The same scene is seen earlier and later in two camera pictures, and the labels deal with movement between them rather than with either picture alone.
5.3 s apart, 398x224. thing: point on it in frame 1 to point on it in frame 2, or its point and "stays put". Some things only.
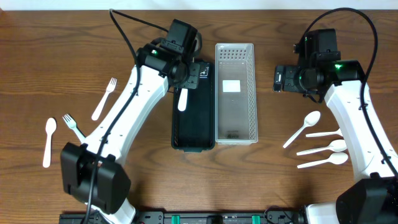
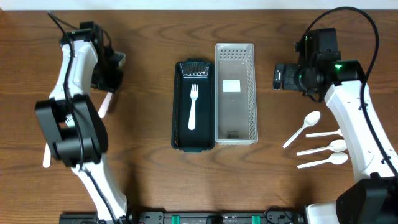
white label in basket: [231, 86] stays put
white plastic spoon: [311, 119] stays put
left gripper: [193, 76] to [104, 82]
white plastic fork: [182, 104] to [194, 94]
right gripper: [290, 81] stays put
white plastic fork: [73, 124] stays put
